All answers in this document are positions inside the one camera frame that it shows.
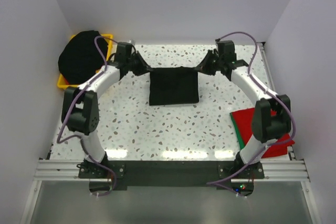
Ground black t shirt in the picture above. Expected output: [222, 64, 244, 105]
[149, 67, 199, 106]

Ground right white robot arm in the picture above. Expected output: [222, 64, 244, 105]
[195, 40, 292, 172]

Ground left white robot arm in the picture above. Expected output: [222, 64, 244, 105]
[56, 42, 153, 165]

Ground black shirts pile in bin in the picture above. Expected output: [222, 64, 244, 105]
[57, 29, 110, 84]

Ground folded red t shirt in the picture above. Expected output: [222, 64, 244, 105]
[230, 108, 295, 159]

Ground yellow plastic bin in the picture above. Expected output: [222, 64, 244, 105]
[57, 33, 114, 92]

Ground folded green t shirt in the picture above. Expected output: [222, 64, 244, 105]
[230, 112, 247, 150]

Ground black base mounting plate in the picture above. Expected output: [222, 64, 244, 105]
[78, 159, 265, 196]

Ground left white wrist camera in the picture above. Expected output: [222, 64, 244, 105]
[128, 39, 135, 46]

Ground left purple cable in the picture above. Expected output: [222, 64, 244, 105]
[56, 35, 117, 196]

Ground purple cable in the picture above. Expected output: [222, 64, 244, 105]
[206, 31, 297, 191]
[56, 35, 117, 196]

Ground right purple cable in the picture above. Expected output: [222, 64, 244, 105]
[206, 31, 297, 191]

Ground aluminium extrusion rail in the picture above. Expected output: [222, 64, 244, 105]
[33, 159, 310, 182]

